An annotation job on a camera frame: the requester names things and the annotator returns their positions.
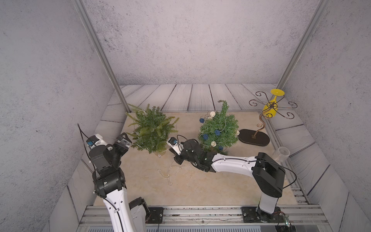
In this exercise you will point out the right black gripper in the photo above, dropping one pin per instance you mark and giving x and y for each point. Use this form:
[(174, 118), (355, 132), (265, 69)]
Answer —
[(177, 157)]

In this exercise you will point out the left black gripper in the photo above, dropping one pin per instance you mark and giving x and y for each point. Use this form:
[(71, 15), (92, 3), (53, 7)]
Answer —
[(126, 142)]

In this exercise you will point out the fern tree wooden base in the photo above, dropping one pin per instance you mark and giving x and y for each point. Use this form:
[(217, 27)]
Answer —
[(151, 129)]

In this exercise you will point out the small christmas tree wooden base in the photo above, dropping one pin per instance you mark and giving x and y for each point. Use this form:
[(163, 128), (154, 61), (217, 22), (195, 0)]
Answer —
[(218, 130)]

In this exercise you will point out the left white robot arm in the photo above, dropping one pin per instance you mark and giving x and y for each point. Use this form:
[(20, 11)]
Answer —
[(110, 185)]

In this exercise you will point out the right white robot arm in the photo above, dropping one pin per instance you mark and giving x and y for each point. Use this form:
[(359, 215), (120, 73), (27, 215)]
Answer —
[(268, 174)]

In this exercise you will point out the clear plastic wine glass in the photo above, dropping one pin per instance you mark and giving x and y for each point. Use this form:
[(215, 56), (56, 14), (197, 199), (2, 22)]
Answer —
[(281, 154)]

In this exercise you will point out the yellow plastic goblet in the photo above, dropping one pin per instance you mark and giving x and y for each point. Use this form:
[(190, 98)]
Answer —
[(270, 109)]

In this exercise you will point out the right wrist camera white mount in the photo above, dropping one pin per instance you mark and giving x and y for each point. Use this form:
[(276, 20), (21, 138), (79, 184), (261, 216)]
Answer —
[(175, 147)]

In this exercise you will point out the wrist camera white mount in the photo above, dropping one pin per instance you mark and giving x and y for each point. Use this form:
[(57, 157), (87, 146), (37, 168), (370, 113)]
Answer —
[(175, 147), (95, 140)]

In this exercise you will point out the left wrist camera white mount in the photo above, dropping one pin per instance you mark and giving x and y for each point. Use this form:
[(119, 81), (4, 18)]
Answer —
[(95, 140)]

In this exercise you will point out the black scroll wire stand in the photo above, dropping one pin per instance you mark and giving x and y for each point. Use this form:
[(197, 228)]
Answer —
[(257, 137)]

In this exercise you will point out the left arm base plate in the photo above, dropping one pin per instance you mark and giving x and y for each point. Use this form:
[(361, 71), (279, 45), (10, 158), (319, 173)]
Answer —
[(154, 214)]

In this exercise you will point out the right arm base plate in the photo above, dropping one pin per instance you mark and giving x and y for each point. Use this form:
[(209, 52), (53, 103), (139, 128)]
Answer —
[(253, 214)]

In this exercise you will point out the aluminium front rail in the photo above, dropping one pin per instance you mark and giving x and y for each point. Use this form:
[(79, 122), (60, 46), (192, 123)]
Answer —
[(307, 218)]

